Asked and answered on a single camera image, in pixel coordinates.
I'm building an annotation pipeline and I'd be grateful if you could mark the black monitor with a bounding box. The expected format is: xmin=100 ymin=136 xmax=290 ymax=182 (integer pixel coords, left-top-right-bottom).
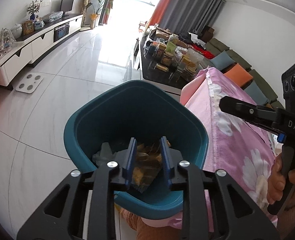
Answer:
xmin=60 ymin=0 xmax=75 ymax=18

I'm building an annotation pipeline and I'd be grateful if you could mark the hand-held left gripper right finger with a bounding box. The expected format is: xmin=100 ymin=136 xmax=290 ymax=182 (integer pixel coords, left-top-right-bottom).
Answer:
xmin=161 ymin=136 xmax=280 ymax=240

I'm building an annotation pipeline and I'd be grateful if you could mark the person's orange knit clothing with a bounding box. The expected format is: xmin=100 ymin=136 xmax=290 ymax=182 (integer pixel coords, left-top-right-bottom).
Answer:
xmin=119 ymin=205 xmax=183 ymax=240

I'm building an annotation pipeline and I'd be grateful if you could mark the clear gift bag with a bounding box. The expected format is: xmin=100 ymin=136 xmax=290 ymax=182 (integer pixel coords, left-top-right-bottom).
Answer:
xmin=0 ymin=28 xmax=17 ymax=57

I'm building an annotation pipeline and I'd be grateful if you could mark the green sofa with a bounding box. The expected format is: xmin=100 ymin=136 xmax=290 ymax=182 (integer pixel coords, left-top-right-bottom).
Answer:
xmin=202 ymin=37 xmax=286 ymax=106

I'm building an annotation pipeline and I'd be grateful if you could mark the grey orange curtain wide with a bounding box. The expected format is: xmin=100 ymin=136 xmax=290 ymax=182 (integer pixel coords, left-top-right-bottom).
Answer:
xmin=148 ymin=0 xmax=226 ymax=35

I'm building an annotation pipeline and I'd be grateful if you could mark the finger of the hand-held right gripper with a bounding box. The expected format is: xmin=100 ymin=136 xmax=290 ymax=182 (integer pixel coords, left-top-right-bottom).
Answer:
xmin=219 ymin=96 xmax=281 ymax=135

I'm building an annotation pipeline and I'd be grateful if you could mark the clear crumpled plastic wrapper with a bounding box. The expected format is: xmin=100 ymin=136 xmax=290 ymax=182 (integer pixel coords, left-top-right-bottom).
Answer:
xmin=92 ymin=142 xmax=118 ymax=166

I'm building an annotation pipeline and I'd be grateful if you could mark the blue grey cushion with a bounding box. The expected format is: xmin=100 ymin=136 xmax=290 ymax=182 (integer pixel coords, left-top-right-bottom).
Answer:
xmin=209 ymin=50 xmax=234 ymax=72
xmin=243 ymin=82 xmax=269 ymax=106

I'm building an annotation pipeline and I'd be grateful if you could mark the person's right hand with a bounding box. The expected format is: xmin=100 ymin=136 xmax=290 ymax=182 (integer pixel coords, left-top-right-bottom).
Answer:
xmin=266 ymin=152 xmax=295 ymax=208

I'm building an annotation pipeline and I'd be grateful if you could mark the white bathroom scale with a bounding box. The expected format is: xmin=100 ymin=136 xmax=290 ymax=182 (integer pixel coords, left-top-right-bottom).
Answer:
xmin=15 ymin=72 xmax=45 ymax=94

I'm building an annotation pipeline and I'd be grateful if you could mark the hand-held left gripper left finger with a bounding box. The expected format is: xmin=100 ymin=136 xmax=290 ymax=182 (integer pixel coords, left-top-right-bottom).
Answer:
xmin=16 ymin=137 xmax=138 ymax=240

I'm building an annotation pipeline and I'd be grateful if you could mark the black coffee table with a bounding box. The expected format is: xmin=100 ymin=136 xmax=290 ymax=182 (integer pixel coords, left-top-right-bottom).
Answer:
xmin=137 ymin=33 xmax=203 ymax=96

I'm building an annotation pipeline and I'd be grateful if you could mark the person's right forearm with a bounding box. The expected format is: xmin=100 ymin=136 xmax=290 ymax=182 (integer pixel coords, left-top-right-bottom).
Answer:
xmin=275 ymin=202 xmax=295 ymax=240

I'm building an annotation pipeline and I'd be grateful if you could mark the teal trash bin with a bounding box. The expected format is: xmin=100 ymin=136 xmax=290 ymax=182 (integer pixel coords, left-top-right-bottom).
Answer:
xmin=63 ymin=79 xmax=209 ymax=217

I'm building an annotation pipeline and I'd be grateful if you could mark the large leafy potted plant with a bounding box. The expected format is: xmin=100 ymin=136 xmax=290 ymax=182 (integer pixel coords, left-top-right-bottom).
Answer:
xmin=89 ymin=0 xmax=113 ymax=28

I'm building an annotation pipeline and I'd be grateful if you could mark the pink floral blanket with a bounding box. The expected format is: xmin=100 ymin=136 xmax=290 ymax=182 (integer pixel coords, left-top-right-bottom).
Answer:
xmin=141 ymin=66 xmax=291 ymax=231

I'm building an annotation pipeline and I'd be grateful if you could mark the blue vase with plant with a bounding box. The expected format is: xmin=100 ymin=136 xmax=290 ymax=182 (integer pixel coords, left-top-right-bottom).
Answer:
xmin=26 ymin=0 xmax=42 ymax=22

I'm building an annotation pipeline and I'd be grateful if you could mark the yellow paper bag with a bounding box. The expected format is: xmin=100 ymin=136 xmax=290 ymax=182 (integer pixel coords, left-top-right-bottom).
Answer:
xmin=164 ymin=41 xmax=178 ymax=53

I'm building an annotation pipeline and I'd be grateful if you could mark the red cloth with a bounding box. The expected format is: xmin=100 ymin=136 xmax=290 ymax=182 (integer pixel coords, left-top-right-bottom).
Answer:
xmin=187 ymin=42 xmax=213 ymax=60

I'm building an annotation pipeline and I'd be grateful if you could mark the orange cushion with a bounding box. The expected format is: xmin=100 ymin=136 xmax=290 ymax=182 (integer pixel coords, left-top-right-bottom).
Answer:
xmin=223 ymin=63 xmax=253 ymax=87

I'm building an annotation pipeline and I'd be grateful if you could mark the wooden picture frame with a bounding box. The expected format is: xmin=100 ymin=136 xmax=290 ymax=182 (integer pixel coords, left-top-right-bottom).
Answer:
xmin=22 ymin=20 xmax=35 ymax=36

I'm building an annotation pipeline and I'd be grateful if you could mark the clear yellow snack wrapper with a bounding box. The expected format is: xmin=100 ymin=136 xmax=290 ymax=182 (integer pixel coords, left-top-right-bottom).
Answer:
xmin=131 ymin=142 xmax=164 ymax=194

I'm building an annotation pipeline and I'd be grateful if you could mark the pile of clothes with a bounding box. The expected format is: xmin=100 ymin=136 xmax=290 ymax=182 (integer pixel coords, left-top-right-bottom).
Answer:
xmin=177 ymin=31 xmax=206 ymax=48

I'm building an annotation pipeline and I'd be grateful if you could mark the white lidded jar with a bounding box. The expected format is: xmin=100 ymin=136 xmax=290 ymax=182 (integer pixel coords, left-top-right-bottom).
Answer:
xmin=11 ymin=23 xmax=23 ymax=40

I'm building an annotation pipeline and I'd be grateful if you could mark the grey orange curtain narrow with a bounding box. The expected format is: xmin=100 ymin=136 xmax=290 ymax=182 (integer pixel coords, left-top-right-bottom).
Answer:
xmin=98 ymin=0 xmax=121 ymax=26

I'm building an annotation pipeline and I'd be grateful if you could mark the dark brown box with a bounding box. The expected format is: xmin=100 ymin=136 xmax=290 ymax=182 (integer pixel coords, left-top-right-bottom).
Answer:
xmin=201 ymin=25 xmax=215 ymax=43

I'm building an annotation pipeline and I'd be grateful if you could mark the white black tv cabinet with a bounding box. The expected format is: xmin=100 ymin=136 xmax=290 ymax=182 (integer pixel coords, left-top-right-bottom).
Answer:
xmin=0 ymin=13 xmax=84 ymax=91

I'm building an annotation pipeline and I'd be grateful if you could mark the clear plastic bag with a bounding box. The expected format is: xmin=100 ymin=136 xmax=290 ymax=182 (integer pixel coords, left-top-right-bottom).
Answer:
xmin=42 ymin=10 xmax=63 ymax=23

